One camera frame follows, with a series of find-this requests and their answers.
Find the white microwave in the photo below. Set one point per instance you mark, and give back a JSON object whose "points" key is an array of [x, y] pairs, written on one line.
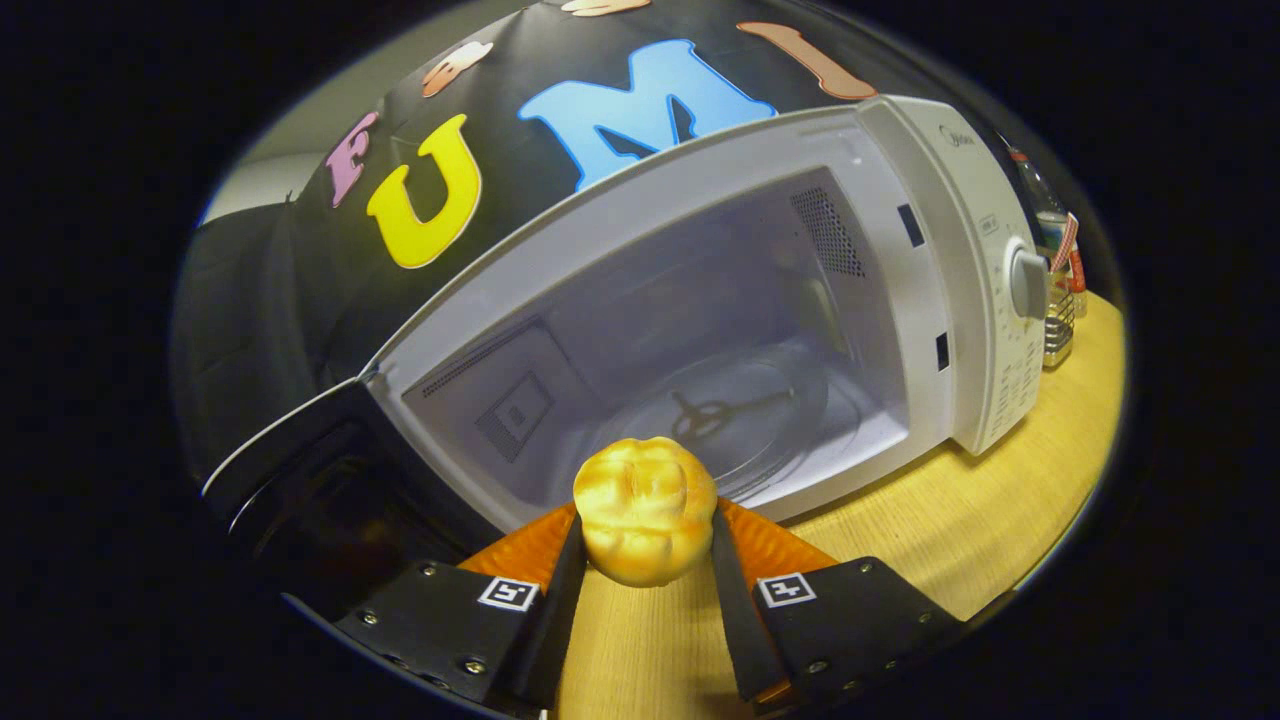
{"points": [[930, 300]]}

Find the golden bread roll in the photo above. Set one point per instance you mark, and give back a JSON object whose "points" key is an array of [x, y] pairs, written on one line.
{"points": [[645, 510]]}

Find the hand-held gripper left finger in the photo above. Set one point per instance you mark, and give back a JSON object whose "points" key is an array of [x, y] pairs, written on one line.
{"points": [[555, 620]]}

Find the plastic bottle with red label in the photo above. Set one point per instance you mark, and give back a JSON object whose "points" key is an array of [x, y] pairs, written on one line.
{"points": [[1045, 205]]}

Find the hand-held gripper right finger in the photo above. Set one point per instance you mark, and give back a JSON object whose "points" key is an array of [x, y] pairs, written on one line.
{"points": [[735, 620]]}

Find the red and white striped straw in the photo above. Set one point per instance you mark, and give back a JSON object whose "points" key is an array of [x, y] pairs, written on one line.
{"points": [[1066, 240]]}

